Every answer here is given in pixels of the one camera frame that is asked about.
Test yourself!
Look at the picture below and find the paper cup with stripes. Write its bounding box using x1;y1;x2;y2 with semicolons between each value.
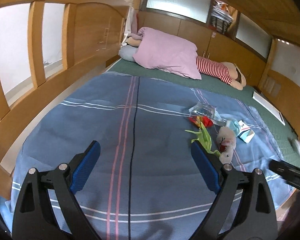
238;120;255;144

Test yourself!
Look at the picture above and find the green bed mat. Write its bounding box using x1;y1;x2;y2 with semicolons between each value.
110;59;300;167

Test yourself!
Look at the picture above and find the crumpled white tissue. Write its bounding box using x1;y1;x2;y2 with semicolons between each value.
216;126;236;164

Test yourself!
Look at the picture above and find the white flat board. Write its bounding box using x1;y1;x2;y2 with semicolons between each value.
252;92;285;126

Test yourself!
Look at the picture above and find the light green wrapper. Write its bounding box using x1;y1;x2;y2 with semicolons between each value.
185;122;221;158

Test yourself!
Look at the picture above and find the blue striped blanket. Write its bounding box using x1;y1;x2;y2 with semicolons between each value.
7;73;293;239

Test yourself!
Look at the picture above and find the red snack wrapper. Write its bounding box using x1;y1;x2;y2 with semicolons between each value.
189;115;213;128

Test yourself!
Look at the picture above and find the clear plastic wrapper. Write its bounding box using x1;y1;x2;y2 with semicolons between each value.
189;102;226;126

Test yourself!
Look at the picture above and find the striped plush doll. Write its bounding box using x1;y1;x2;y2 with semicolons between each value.
196;56;247;90

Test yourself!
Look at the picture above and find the light blue small pillow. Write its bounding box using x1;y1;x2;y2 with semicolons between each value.
118;45;138;62

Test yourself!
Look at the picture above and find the stack of papers on shelf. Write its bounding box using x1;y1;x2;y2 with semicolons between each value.
210;0;233;35

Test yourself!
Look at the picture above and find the pink pillow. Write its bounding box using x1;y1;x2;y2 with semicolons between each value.
133;27;202;80

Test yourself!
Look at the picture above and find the wooden bunk bed frame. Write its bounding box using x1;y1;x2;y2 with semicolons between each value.
0;0;300;201

